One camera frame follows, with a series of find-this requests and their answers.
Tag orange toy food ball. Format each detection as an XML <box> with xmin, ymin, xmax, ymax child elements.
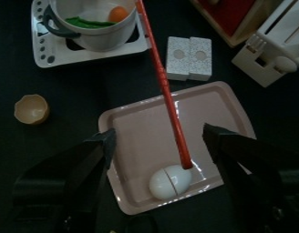
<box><xmin>107</xmin><ymin>5</ymin><xmax>130</xmax><ymax>24</ymax></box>

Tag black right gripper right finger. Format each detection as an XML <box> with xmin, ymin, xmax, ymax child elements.
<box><xmin>202</xmin><ymin>122</ymin><xmax>299</xmax><ymax>233</ymax></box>

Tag white pot grey handles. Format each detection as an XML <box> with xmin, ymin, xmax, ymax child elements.
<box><xmin>41</xmin><ymin>0</ymin><xmax>139</xmax><ymax>53</ymax></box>

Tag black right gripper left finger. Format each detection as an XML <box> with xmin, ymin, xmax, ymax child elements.
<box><xmin>5</xmin><ymin>127</ymin><xmax>118</xmax><ymax>233</ymax></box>

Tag pink rectangular tray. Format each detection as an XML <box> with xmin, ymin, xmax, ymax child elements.
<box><xmin>98</xmin><ymin>80</ymin><xmax>258</xmax><ymax>216</ymax></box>

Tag red toy knife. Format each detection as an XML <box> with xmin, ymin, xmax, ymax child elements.
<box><xmin>135</xmin><ymin>0</ymin><xmax>195</xmax><ymax>170</ymax></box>

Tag white speckled shaker block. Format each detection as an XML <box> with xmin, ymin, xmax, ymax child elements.
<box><xmin>166</xmin><ymin>35</ymin><xmax>193</xmax><ymax>82</ymax></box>
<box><xmin>187</xmin><ymin>36</ymin><xmax>213</xmax><ymax>82</ymax></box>

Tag green toy vegetable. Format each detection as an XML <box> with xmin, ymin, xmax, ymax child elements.
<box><xmin>64</xmin><ymin>15</ymin><xmax>116</xmax><ymax>30</ymax></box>

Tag white toy egg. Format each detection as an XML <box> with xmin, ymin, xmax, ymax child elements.
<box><xmin>148</xmin><ymin>164</ymin><xmax>194</xmax><ymax>200</ymax></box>

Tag white toy toaster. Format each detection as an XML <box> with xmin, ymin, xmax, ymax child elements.
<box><xmin>231</xmin><ymin>0</ymin><xmax>299</xmax><ymax>88</ymax></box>

